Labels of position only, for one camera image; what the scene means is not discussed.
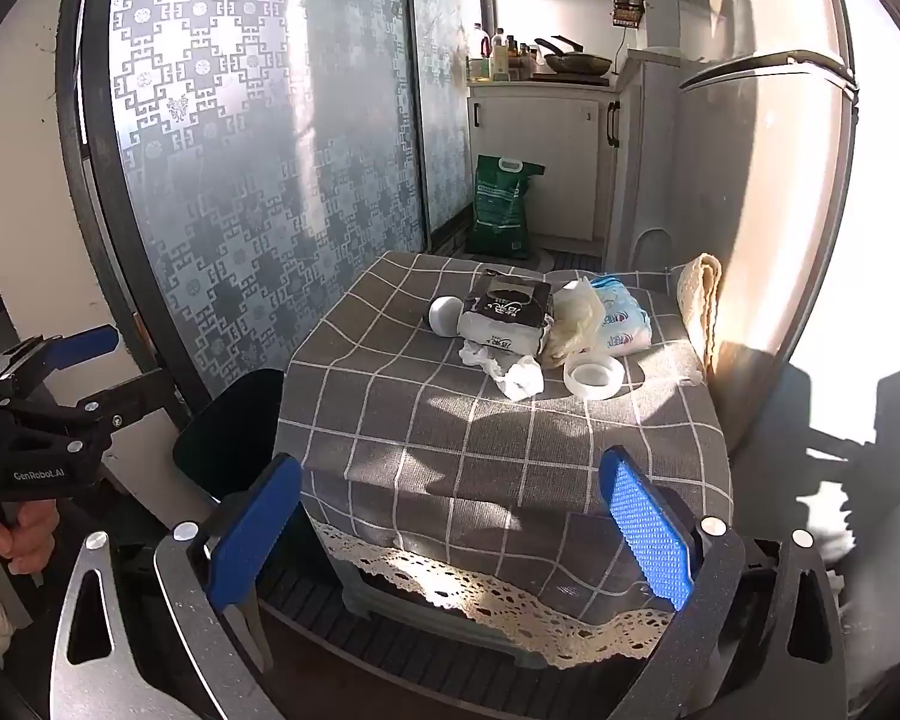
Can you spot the yellowish plastic bag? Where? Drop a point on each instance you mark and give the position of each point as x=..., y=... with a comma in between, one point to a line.
x=574, y=319

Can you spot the blue white tissue pack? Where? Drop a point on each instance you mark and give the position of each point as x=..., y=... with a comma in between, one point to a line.
x=626, y=322

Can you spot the row of condiment bottles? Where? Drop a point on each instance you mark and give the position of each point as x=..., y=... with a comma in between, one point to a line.
x=501, y=52

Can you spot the green rice bag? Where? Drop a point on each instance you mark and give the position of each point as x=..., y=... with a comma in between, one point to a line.
x=502, y=202

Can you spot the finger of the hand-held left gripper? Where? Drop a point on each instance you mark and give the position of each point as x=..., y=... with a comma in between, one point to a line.
x=90, y=341
x=131, y=394

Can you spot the white tape roll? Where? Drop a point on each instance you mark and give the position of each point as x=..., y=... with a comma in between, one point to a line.
x=570, y=380

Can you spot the grey oval floor mat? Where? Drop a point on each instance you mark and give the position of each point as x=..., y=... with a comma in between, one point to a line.
x=547, y=256

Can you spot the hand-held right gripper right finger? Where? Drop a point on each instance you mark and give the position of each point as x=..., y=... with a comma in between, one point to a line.
x=645, y=532

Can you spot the white paper cup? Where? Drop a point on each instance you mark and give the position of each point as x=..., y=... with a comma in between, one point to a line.
x=444, y=315

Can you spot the black white tissue pack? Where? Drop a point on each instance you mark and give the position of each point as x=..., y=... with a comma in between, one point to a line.
x=506, y=311

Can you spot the white tissue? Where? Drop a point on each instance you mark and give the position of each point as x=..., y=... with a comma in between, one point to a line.
x=521, y=379

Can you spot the person's left hand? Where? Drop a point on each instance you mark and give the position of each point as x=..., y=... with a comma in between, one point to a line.
x=19, y=536

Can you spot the white kitchen cabinet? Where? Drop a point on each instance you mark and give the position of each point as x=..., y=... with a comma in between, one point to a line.
x=540, y=157

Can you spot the black induction cooktop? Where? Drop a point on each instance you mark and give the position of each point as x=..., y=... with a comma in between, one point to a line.
x=570, y=79

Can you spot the patterned frosted sliding door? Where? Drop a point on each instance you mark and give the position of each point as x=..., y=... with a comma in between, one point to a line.
x=442, y=90
x=232, y=127

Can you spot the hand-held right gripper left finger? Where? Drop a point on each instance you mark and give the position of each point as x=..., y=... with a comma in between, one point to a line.
x=255, y=532

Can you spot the grey checked tablecloth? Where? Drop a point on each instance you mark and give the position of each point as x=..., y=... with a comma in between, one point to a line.
x=420, y=427

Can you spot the wall spice rack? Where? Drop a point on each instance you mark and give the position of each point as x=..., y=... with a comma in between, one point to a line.
x=628, y=7

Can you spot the black frying pan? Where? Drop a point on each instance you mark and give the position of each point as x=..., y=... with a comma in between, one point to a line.
x=577, y=64

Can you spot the white refrigerator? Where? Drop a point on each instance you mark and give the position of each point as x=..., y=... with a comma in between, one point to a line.
x=757, y=202

